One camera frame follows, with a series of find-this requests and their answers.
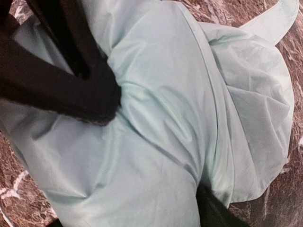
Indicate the mint green folding umbrella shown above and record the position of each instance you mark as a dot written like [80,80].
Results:
[202,104]

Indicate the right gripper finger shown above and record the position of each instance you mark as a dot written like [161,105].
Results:
[212,212]

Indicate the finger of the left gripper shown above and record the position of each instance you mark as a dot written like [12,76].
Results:
[29,80]
[65,23]

